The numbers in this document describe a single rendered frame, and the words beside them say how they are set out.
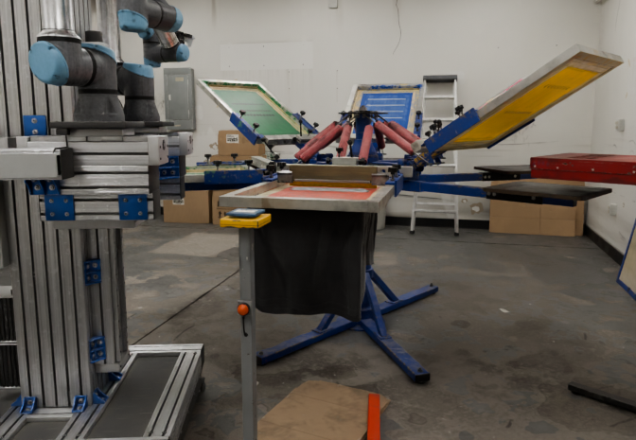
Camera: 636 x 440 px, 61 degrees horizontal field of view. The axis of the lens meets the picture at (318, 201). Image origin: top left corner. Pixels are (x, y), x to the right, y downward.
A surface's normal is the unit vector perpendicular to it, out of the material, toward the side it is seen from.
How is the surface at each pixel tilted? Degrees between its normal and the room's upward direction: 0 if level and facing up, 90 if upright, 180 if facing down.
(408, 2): 90
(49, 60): 97
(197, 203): 90
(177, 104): 90
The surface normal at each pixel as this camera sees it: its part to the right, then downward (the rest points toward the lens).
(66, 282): 0.06, 0.15
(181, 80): -0.24, 0.14
